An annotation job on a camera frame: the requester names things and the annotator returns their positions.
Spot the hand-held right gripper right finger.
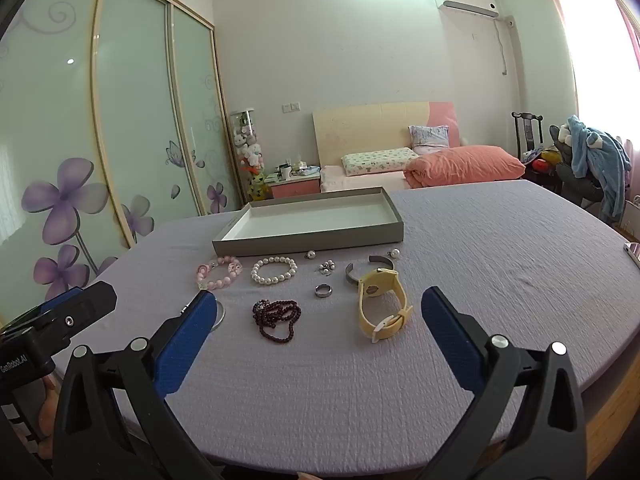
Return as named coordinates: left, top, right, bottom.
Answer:
left=421, top=286, right=587, bottom=480

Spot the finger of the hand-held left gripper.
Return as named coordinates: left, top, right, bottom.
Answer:
left=50, top=281, right=117, bottom=356
left=39, top=287, right=83, bottom=316

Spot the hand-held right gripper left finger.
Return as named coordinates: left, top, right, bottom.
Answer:
left=52, top=290, right=221, bottom=480

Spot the yellow wrist watch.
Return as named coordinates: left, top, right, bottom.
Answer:
left=357, top=268, right=414, bottom=344

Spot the pink bead bracelet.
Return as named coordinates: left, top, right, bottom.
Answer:
left=196, top=256, right=243, bottom=291

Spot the dark red bead necklace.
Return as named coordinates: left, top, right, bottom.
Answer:
left=252, top=299, right=302, bottom=346

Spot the white pearl bracelet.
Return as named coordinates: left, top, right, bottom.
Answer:
left=251, top=257, right=298, bottom=286

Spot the silver cuff bangle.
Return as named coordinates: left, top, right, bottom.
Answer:
left=344, top=256, right=396, bottom=286

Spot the grey cardboard tray box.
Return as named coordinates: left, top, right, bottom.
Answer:
left=212, top=186, right=404, bottom=258

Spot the person's left hand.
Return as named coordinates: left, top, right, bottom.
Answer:
left=39, top=374, right=62, bottom=461

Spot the yellow plush toy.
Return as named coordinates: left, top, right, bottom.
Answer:
left=248, top=170, right=271, bottom=202

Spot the orange duvet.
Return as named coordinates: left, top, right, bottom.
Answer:
left=404, top=145, right=526, bottom=189

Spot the pink nightstand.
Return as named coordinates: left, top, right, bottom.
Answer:
left=265, top=165, right=322, bottom=202

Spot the printed white pillow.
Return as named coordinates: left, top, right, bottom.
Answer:
left=341, top=147, right=416, bottom=177

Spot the red and yellow toy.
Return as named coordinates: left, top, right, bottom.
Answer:
left=522, top=147, right=563, bottom=171

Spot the dark office chair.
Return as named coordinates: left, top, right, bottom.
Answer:
left=550, top=125, right=606, bottom=206

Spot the purple floral pillow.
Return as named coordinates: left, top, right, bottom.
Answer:
left=408, top=125, right=450, bottom=156

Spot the plush toy display case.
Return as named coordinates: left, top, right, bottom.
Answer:
left=229, top=107, right=263, bottom=201

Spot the dark wooden chair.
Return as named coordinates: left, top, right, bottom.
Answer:
left=511, top=111, right=544, bottom=161

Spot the floral sliding door wardrobe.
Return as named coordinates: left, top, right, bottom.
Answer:
left=0, top=0, right=243, bottom=331

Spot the pink and cream bed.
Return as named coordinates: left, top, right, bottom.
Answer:
left=312, top=101, right=526, bottom=194

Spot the blue clothing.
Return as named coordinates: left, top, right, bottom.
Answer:
left=567, top=115, right=632, bottom=221

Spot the white air conditioner pipe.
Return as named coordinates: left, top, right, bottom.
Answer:
left=495, top=15, right=516, bottom=76

